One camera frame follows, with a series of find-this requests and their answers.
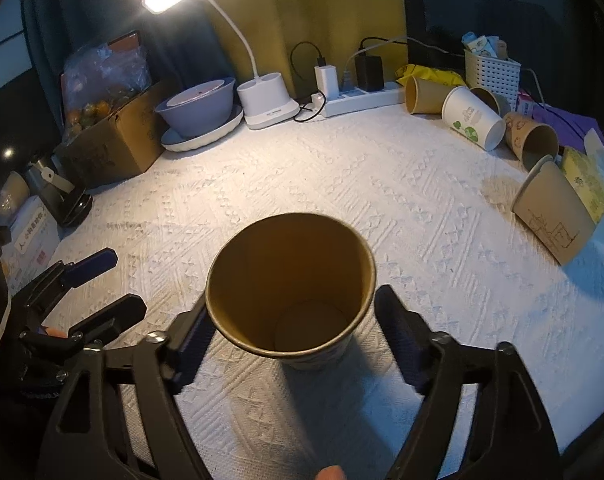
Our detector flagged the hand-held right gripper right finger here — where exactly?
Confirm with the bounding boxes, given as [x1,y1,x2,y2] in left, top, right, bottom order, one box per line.
[374,284,563,480]

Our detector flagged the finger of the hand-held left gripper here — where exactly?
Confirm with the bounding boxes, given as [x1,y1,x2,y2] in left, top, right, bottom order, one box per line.
[19,294,148,361]
[9,248,119,322]

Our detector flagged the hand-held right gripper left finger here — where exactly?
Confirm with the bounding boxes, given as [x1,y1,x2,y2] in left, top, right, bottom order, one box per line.
[37,304,217,480]

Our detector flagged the brown paper cup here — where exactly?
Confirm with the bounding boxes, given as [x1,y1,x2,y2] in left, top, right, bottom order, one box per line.
[205,212,376,372]
[405,77,458,115]
[469,87,512,119]

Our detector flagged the brown paper cup line drawing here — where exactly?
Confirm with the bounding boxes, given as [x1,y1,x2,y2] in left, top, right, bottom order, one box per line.
[511,155,597,267]

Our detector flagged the white paper cup green print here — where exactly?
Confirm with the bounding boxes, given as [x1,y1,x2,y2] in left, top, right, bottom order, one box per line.
[441,85,507,152]

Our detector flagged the brown paper cup face print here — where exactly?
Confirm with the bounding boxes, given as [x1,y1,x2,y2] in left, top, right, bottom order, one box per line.
[504,111,561,171]

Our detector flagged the white printed box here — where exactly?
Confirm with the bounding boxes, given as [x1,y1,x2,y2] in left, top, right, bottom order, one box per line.
[1,194,64,287]

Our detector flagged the cardboard box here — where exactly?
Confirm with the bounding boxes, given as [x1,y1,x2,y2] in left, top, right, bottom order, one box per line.
[56,80,175,189]

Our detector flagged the white textured tablecloth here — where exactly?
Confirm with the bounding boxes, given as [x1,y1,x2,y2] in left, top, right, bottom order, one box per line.
[12,102,604,480]

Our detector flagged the white plate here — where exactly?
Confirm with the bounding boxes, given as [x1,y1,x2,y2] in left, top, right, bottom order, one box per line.
[160,105,245,153]

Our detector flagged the clear plastic bag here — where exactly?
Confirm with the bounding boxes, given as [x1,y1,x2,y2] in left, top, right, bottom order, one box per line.
[61,41,153,130]

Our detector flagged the grey bowl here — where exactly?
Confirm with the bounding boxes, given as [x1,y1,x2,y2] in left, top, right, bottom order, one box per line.
[154,78,237,139]

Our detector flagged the white desk lamp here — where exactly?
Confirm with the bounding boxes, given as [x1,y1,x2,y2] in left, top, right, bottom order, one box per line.
[142,0,301,131]

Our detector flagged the white power strip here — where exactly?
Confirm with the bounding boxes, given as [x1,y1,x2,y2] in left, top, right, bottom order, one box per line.
[302,82,407,121]

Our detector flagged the yellow tissue pack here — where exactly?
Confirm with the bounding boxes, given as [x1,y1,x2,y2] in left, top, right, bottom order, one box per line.
[558,147,604,224]

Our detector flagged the black charger plug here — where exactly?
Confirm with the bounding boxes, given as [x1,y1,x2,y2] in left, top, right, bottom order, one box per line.
[356,55,385,92]

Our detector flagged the yellow bag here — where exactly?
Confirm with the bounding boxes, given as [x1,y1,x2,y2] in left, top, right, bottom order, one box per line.
[395,63,467,89]

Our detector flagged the white charger plug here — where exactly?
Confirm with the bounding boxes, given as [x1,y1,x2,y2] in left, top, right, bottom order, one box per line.
[315,65,341,97]

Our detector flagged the purple cloth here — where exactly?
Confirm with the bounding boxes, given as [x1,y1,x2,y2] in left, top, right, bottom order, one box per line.
[530,104,604,149]

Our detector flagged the white plastic basket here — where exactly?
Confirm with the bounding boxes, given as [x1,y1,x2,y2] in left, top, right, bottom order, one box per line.
[464,48,523,111]

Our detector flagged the black cable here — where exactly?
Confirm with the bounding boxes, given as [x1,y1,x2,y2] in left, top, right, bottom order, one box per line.
[290,41,329,124]

